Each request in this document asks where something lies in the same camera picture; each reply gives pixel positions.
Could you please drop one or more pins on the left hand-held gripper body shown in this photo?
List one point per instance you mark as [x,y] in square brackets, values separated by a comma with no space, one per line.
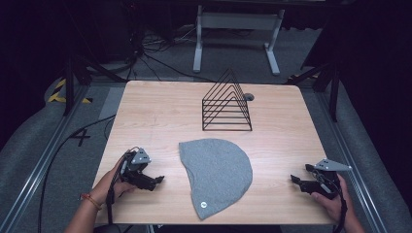
[138,178]

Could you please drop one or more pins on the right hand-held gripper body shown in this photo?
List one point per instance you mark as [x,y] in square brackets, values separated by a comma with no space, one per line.
[325,184]

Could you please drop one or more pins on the person's right hand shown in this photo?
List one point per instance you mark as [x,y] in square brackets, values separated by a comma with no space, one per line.
[338,207]

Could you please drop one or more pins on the person's left hand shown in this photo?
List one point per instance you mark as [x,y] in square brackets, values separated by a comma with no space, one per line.
[108,186]

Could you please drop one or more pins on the grey knit beanie hat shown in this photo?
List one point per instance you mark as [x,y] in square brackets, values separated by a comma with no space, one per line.
[217,176]

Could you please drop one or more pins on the black tripod stand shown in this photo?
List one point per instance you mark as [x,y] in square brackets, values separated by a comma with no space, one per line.
[76,77]
[327,81]

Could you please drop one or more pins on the small grey round object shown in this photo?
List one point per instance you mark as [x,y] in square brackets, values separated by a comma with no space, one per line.
[249,96]

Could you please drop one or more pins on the yellow black floor tape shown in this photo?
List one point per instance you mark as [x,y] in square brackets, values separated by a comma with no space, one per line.
[58,92]

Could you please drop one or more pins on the aluminium floor rail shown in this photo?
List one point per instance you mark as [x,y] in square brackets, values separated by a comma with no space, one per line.
[35,168]
[350,155]

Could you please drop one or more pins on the grey metal table frame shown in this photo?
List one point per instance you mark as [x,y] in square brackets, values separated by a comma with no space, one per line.
[238,21]

